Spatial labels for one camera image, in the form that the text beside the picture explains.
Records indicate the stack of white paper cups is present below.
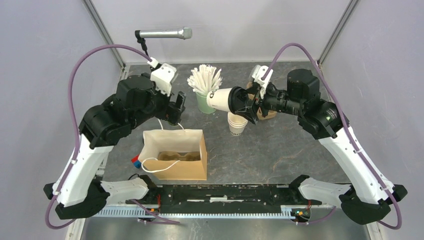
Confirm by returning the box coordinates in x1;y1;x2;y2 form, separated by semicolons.
227;112;249;136

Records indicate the white paper coffee cup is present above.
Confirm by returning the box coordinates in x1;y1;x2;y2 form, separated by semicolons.
206;88;234;113

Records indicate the brown paper bag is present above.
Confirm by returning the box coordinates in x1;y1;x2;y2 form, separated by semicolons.
137;127;208;181

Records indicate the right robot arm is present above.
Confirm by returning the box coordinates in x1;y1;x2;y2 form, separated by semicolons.
227;68;408;225

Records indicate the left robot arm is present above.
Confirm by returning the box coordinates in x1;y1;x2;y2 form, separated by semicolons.
43;73;186;220

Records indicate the brown cardboard cup carrier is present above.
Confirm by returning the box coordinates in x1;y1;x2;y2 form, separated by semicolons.
246;79;279;121

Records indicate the green straw holder cup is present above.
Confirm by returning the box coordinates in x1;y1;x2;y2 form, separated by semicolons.
195;92;216;114

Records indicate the white paper straws bundle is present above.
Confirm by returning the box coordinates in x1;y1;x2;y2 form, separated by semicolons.
186;64;222;96

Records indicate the red and blue block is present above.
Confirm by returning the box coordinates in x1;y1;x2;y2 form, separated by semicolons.
131;155;142;169

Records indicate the black tripod mic stand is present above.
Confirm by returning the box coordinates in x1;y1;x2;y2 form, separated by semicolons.
137;38;149;56

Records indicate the silver microphone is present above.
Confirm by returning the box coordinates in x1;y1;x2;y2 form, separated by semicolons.
134;27;193;40

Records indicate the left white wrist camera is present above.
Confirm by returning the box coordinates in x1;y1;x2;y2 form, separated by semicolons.
147;57;178;97

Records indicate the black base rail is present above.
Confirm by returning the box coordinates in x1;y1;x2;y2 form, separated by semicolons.
138;184;321;214

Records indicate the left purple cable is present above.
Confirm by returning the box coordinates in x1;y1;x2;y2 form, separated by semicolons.
44;44;181;230

